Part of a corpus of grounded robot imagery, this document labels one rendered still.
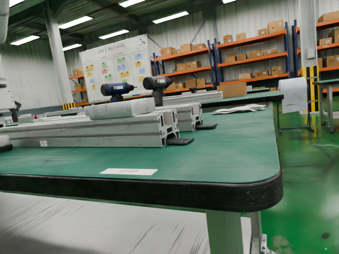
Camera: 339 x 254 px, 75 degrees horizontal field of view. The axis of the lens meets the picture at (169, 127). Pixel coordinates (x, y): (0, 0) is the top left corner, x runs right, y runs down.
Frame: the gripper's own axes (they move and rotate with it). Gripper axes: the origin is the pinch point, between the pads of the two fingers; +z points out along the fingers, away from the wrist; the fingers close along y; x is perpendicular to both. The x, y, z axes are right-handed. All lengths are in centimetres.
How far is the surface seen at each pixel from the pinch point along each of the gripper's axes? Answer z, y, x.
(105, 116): 2, 6, 69
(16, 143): 9.5, 4.9, 16.6
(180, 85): -40, -914, -361
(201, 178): 11, 21, 102
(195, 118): 8, -20, 84
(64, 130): 5.1, 5.0, 48.7
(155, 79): -9, -37, 60
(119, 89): -7, -34, 40
